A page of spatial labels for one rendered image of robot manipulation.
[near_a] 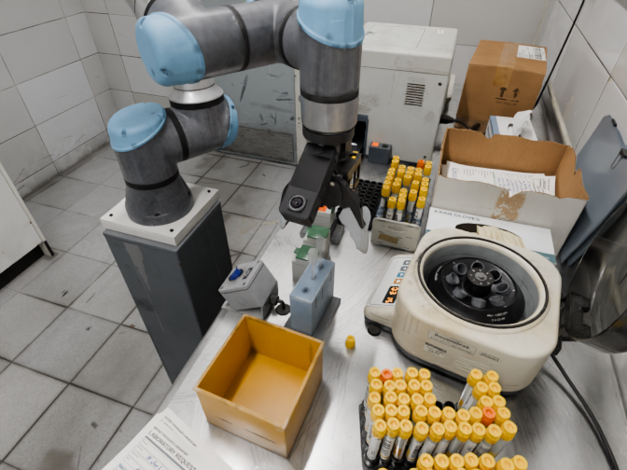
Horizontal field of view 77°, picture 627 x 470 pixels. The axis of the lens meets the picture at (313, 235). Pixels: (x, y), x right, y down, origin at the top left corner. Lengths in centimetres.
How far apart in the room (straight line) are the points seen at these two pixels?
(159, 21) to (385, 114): 75
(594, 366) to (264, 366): 54
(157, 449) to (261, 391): 16
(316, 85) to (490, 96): 105
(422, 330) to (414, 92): 67
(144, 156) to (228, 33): 42
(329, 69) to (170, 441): 53
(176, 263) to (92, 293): 130
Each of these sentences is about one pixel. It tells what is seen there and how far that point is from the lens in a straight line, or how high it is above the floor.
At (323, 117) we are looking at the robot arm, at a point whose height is 125.
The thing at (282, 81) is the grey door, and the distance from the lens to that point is 264.
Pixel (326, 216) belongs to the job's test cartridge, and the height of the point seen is 94.
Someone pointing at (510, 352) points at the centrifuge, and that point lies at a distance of 62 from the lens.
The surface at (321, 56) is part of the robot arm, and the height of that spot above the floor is 132.
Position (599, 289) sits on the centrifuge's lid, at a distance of 76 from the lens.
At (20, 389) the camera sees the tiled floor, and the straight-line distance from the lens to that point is 201.
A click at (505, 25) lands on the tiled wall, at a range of 241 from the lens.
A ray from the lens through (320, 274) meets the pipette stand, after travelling 67.
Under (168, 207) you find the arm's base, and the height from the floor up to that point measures 94.
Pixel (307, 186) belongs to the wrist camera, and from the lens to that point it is 52.
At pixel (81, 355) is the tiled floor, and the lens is 198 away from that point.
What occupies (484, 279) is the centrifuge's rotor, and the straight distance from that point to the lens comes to 69.
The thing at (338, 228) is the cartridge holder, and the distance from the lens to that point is 89.
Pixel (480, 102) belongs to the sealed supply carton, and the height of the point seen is 94.
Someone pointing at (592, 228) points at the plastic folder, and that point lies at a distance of 93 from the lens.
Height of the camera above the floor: 146
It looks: 41 degrees down
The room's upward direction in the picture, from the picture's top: straight up
